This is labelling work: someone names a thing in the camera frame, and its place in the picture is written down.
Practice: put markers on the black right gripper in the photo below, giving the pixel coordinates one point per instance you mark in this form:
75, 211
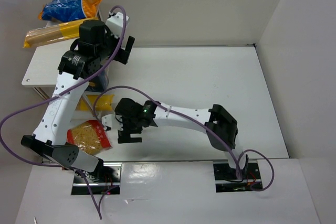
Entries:
126, 133

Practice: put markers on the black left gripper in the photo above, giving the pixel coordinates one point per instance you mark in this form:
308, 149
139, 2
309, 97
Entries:
125, 51

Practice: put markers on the red fusilli pasta bag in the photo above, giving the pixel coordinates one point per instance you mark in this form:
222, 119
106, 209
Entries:
90, 137

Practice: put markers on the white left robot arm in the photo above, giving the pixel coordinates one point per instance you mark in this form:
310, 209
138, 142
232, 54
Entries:
98, 44

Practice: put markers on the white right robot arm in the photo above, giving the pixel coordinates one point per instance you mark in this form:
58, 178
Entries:
217, 123

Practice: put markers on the yellow pasta bag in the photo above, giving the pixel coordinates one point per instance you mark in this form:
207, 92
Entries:
104, 103

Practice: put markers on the dark blue pasta box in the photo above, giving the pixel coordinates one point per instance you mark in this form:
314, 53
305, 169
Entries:
98, 83

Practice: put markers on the blue orange pasta bag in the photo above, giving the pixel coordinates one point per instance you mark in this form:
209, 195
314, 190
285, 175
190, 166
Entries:
69, 10

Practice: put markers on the white metal shelf unit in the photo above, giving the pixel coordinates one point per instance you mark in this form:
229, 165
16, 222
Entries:
42, 71

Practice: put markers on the yellow spaghetti packet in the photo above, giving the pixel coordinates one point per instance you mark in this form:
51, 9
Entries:
54, 33

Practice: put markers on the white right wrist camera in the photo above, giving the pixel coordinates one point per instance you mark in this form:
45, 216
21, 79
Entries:
110, 122

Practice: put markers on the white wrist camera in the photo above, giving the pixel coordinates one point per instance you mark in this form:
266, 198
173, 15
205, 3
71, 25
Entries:
110, 122
118, 20

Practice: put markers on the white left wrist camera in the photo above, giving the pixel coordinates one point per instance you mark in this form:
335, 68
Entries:
118, 20

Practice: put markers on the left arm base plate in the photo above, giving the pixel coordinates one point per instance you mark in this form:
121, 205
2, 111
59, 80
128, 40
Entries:
109, 184

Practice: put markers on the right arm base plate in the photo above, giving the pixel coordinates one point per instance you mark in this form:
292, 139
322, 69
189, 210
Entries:
227, 182

